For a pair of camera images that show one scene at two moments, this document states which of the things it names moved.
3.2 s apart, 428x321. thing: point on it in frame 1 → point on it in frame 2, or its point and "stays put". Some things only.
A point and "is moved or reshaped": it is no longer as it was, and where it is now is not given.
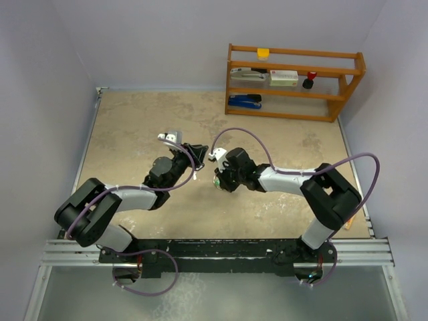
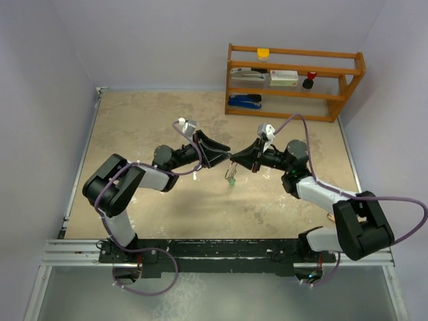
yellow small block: (263, 54) stays put
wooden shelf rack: (289, 83) stays put
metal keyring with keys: (217, 182) is moved or reshaped
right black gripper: (223, 182) → (250, 156)
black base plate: (247, 257) stays put
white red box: (283, 78) stays put
